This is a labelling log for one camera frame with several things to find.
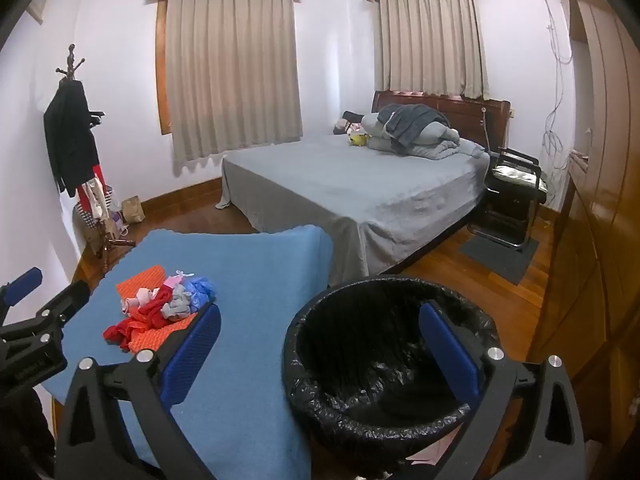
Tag blue table cloth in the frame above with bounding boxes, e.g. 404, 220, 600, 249
40, 225, 335, 480

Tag bed with grey sheet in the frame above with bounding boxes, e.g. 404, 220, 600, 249
215, 132, 493, 288

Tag wooden wardrobe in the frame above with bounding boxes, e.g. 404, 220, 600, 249
525, 0, 640, 461

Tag black metal chair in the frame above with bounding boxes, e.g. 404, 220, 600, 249
467, 146, 548, 252

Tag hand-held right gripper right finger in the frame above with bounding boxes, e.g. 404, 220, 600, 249
419, 300, 591, 480

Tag framed wall picture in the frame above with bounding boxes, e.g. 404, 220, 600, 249
25, 0, 53, 25

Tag grey floor mat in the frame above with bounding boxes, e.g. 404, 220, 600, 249
459, 232, 541, 286

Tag wooden coat rack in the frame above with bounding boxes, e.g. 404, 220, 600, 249
55, 44, 137, 273

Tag hanging wall cables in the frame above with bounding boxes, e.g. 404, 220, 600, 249
542, 0, 573, 186

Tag light grey duvet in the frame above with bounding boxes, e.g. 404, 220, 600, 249
360, 104, 488, 161

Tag pink crumpled cloth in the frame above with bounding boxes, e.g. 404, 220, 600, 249
157, 271, 193, 301

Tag checked fabric basket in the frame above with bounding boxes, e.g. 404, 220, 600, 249
72, 202, 108, 246

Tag chair seat cushion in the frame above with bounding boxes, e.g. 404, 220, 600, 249
487, 165, 543, 191

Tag dark grey jacket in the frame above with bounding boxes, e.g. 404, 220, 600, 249
377, 104, 451, 146

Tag beige hanging clothes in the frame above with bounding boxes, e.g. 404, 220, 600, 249
82, 175, 112, 221

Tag brown paper bag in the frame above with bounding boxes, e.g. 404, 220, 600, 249
121, 195, 146, 225

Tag black bagged trash bin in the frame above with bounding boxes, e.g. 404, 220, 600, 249
282, 276, 506, 478

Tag red cloth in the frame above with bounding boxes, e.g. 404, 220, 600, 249
102, 287, 173, 351

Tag red hanging garment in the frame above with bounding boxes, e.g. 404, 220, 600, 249
75, 164, 108, 213

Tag beige window curtain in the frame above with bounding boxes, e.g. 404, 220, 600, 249
377, 0, 490, 101
164, 0, 303, 163

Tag dark wooden headboard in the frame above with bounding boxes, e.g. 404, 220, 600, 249
371, 90, 512, 153

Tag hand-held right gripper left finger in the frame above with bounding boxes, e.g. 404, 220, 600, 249
54, 304, 222, 480

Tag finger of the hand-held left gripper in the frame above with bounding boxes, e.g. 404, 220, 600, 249
0, 266, 44, 322
29, 280, 92, 337

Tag wooden window frame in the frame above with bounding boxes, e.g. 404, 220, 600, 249
155, 0, 173, 136

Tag blue crumpled cloth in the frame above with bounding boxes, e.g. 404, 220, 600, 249
182, 275, 218, 311

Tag grey crumpled cloth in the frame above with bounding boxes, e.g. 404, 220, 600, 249
160, 292, 193, 321

